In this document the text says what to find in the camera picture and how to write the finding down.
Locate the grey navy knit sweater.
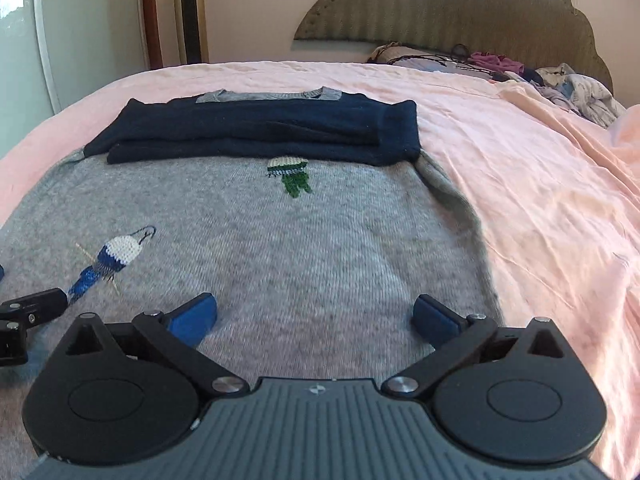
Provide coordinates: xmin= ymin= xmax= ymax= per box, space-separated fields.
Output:
xmin=0 ymin=86 xmax=504 ymax=480

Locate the pile of light clothes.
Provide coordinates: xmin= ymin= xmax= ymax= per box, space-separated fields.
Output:
xmin=504 ymin=63 xmax=626 ymax=128

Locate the pink bed sheet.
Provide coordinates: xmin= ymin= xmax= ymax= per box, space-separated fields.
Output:
xmin=1 ymin=61 xmax=639 ymax=479

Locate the magenta garment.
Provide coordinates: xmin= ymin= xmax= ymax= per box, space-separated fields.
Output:
xmin=469 ymin=52 xmax=525 ymax=75

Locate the patterned pillow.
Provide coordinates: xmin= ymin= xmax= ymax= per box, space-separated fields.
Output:
xmin=367 ymin=42 xmax=489 ymax=77

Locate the white wardrobe sliding door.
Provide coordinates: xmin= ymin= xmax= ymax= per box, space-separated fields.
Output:
xmin=1 ymin=0 xmax=149 ymax=153

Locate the olive upholstered headboard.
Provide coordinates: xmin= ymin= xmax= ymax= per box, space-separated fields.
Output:
xmin=294 ymin=0 xmax=613 ymax=88

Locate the gold tower fan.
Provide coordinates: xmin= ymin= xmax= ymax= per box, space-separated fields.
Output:
xmin=174 ymin=0 xmax=209 ymax=64

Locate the black cable on bed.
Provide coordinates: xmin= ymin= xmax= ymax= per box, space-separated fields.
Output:
xmin=439 ymin=43 xmax=501 ymax=82

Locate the brown wooden door frame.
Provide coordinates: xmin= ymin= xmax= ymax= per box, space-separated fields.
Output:
xmin=142 ymin=0 xmax=163 ymax=70

